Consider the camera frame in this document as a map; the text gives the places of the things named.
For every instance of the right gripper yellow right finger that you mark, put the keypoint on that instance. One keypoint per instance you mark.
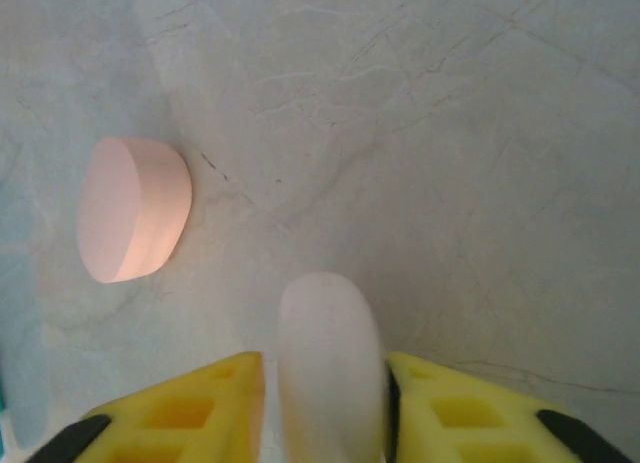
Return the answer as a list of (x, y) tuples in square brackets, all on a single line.
[(475, 418)]

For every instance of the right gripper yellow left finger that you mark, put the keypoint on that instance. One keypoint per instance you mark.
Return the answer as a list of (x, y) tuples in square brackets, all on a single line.
[(175, 418)]

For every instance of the white earbud charging case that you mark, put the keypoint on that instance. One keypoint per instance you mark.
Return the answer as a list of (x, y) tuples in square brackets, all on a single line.
[(330, 358)]

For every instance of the pink earbud charging case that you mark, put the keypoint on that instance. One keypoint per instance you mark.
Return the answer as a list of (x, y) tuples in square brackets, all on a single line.
[(130, 208)]

